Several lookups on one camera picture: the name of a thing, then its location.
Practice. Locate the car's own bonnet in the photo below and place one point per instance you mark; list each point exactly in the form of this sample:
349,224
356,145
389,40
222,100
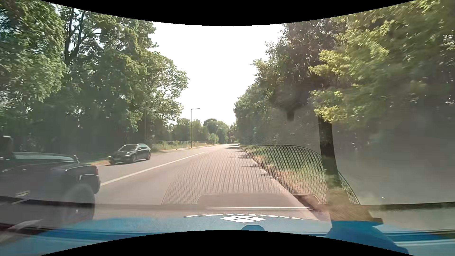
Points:
142,231

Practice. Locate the grey asphalt road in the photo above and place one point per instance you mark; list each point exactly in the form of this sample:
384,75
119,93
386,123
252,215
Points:
220,174

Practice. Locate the black pickup truck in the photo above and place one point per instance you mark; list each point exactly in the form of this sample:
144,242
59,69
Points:
42,177

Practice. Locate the grey lamp post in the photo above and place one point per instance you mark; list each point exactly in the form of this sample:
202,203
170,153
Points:
191,128

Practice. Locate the pole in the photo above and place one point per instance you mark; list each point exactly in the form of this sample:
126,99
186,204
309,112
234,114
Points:
145,121

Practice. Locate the row of trees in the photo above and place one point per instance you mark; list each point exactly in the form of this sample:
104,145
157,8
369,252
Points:
89,78
355,81

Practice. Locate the road markings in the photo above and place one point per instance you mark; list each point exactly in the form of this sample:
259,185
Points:
149,169

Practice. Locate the dark estate car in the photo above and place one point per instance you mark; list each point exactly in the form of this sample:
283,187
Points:
130,152

